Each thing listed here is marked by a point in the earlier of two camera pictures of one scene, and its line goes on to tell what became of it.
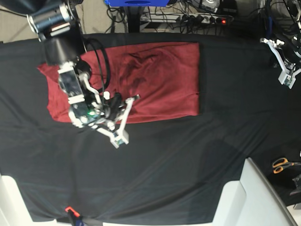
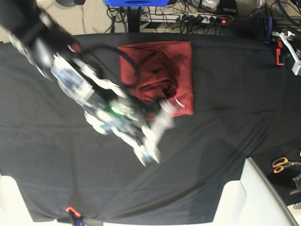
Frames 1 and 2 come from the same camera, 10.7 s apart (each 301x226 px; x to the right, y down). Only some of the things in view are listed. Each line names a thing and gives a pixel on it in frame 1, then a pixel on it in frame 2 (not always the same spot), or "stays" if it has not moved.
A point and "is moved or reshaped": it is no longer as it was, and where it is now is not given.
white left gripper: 122,135 → 143,141
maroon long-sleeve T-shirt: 164,76 is moved or reshaped
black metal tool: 297,181 stays
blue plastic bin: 137,3 stays
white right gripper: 286,77 → 285,36
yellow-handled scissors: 279,164 stays
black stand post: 134,19 stays
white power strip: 166,17 stays
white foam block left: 13,211 stays
